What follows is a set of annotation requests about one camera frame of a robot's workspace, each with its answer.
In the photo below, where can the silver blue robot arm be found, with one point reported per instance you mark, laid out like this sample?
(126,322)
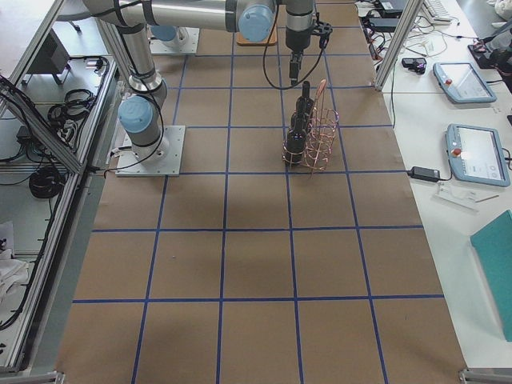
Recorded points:
(139,115)

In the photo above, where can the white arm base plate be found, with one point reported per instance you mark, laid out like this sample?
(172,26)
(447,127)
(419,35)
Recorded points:
(173,41)
(153,161)

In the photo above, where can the teach pendant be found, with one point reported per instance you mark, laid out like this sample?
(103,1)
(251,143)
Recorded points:
(475,155)
(462,83)

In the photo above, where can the teal box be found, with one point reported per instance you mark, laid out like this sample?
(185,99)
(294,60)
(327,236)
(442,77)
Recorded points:
(493,246)

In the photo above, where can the dark wine bottle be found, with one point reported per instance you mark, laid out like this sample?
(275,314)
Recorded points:
(294,146)
(304,103)
(299,122)

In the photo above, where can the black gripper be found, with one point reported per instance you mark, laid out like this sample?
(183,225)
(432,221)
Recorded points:
(297,40)

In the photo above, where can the teach pendant near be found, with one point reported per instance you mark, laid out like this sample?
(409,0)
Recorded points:
(475,155)

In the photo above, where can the copper wire bottle basket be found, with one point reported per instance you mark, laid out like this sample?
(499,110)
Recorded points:
(321,135)

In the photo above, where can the black power adapter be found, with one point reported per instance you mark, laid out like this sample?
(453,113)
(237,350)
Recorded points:
(424,174)

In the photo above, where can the aluminium frame post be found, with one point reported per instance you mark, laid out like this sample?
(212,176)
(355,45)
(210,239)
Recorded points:
(402,30)

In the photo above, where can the teach pendant far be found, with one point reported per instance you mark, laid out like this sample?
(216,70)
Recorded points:
(462,83)

